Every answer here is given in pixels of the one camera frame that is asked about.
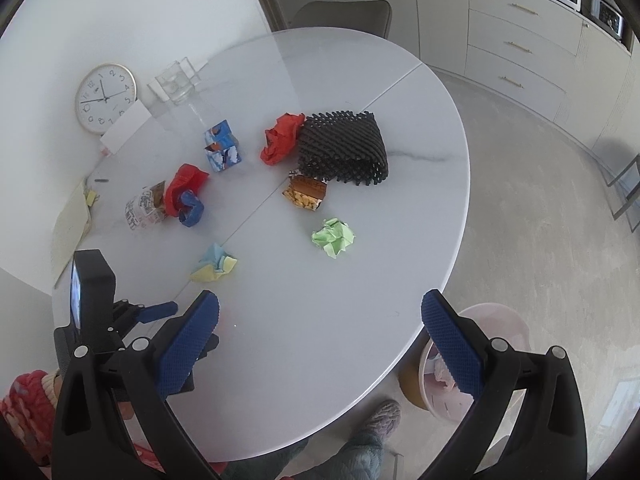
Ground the silver microwave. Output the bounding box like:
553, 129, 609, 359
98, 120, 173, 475
590, 0, 624, 40

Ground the round white wall clock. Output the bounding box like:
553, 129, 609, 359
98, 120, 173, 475
74, 63, 138, 136

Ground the blue printed carton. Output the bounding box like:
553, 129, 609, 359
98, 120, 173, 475
204, 120, 242, 172

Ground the open notebook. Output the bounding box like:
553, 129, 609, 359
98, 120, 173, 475
50, 179, 91, 288

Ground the grey stool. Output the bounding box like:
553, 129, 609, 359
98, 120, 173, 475
599, 154, 639, 233

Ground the green paper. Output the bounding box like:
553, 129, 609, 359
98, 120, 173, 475
311, 218, 355, 259

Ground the blue yellow paper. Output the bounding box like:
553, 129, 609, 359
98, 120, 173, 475
190, 243, 238, 283

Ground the person's slippered foot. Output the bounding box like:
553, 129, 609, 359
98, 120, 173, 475
354, 399, 401, 442

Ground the pink white trash bin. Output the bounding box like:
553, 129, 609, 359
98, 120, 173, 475
418, 302, 530, 425

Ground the black foam mesh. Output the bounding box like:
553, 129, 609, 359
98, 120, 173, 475
297, 110, 388, 186

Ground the red and blue wrapper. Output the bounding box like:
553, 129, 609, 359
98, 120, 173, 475
164, 164, 209, 228

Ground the grey dining chair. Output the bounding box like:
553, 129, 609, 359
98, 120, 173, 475
290, 0, 393, 39

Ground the pink knit sleeve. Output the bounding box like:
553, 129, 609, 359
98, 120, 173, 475
1, 370, 62, 467

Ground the clear glass container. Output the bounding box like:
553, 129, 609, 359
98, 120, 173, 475
155, 58, 201, 105

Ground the brown snack wrapper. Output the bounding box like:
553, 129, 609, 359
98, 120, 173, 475
282, 174, 326, 211

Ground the brown cork mat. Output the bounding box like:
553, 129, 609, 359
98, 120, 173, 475
398, 354, 427, 411

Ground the red paper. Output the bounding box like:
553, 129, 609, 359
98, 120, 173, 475
260, 113, 306, 166

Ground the clear printed plastic bag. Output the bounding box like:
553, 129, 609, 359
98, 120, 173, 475
125, 181, 166, 231

